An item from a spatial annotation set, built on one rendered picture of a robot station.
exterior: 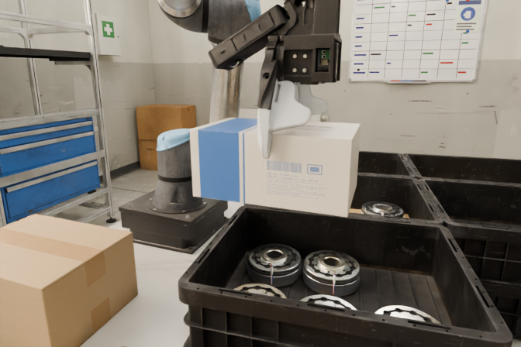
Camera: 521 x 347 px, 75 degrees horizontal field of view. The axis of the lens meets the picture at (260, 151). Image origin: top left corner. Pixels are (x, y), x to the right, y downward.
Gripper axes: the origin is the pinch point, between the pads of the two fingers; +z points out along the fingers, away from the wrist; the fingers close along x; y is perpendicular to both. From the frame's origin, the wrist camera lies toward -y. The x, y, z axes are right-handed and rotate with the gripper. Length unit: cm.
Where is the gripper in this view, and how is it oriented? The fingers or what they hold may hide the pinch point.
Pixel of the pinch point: (278, 146)
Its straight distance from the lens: 46.0
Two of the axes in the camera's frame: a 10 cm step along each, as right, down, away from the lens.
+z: -0.1, 9.7, 2.3
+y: 9.4, 0.8, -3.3
